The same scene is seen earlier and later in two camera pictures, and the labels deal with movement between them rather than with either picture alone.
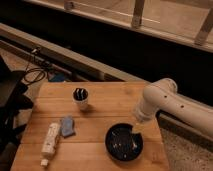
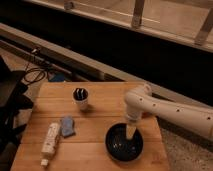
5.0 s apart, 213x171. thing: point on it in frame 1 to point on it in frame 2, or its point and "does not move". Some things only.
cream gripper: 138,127 to 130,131
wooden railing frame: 189,21 does not move
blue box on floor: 56,77 does not move
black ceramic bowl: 122,143 does not move
